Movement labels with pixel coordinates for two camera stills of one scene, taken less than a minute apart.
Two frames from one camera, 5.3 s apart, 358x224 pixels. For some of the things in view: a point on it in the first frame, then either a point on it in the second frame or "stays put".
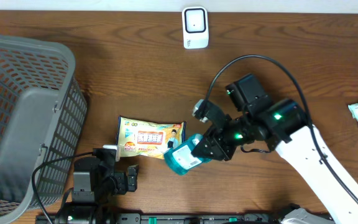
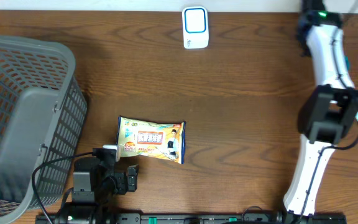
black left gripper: x=122 y=185 stays put
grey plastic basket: x=33 y=108 stays put
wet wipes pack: x=148 y=139 stays put
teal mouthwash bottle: x=179 y=160 -> x=348 y=63
